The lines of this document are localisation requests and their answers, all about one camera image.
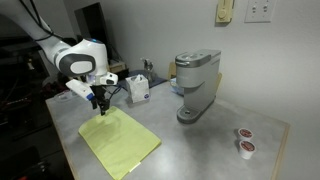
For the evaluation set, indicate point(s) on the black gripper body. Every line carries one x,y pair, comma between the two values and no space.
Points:
99,94

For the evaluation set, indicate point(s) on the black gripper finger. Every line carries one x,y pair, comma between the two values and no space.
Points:
94,103
104,106

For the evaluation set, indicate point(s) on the yellow-green cloth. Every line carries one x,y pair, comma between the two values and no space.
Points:
118,141

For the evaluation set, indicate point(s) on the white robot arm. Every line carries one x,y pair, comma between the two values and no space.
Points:
86,62

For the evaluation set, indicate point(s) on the dark blue cloth mat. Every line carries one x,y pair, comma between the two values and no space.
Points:
127,73

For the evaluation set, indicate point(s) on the grey tissue box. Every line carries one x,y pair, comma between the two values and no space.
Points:
138,88

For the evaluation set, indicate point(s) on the blue wipes box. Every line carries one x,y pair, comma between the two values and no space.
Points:
176,88

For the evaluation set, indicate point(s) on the grey pod coffee machine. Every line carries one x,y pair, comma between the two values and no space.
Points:
197,75

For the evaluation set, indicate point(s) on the coffee pod cup far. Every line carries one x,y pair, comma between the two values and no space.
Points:
245,134

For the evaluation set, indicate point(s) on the coffee pod cup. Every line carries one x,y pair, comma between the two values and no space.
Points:
245,134
246,149

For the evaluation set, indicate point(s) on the coffee pod cup near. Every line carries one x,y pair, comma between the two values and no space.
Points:
246,149

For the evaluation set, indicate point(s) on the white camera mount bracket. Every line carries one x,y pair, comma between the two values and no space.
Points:
81,89

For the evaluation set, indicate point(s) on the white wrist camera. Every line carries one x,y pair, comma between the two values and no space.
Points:
109,79

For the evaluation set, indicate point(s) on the beige wall thermostat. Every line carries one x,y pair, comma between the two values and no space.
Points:
224,12

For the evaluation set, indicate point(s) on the white light switch plate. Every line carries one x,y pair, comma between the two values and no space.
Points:
259,11

